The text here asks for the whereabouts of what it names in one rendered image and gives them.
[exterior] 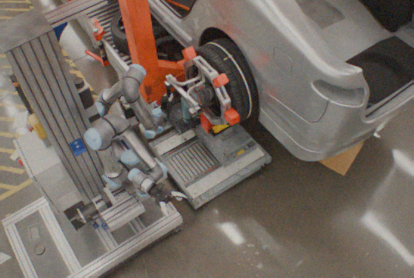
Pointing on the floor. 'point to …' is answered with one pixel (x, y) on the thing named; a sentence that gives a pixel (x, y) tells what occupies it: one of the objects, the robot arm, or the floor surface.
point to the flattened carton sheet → (337, 164)
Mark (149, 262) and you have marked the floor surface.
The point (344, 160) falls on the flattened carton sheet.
